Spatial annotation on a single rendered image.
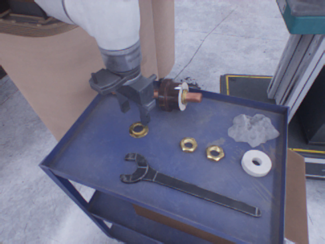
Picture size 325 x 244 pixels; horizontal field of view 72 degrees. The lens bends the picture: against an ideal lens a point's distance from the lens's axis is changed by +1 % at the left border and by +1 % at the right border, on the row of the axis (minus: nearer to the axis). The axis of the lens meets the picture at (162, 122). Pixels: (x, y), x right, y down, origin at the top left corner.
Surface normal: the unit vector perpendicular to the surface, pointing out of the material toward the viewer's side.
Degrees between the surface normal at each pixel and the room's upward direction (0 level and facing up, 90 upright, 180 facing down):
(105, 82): 0
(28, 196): 0
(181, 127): 0
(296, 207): 26
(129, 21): 91
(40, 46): 90
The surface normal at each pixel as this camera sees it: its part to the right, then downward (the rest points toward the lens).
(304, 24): -0.14, 0.76
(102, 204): -0.06, -0.64
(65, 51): 0.40, 0.69
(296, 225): 0.36, -0.47
